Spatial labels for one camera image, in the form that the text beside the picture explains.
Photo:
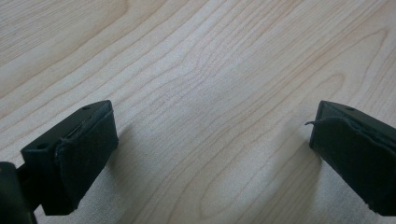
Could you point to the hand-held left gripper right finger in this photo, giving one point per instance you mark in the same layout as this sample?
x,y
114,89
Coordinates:
x,y
355,158

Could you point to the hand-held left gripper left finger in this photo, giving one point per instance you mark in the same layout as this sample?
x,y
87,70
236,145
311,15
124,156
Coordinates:
x,y
74,155

